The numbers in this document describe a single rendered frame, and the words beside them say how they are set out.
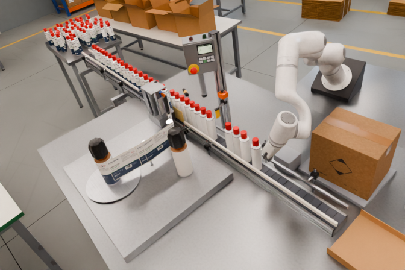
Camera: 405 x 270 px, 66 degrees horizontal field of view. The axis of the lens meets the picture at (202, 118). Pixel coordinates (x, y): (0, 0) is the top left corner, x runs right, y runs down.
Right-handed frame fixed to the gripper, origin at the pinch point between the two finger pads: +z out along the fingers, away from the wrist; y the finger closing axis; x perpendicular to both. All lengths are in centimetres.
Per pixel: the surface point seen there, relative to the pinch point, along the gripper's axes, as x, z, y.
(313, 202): 28.2, 4.3, -1.5
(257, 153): -5.6, 2.7, 1.1
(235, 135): -20.8, 4.4, 1.2
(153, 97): -81, 23, 12
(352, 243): 49.9, 1.3, 1.9
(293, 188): 17.3, 8.3, -1.7
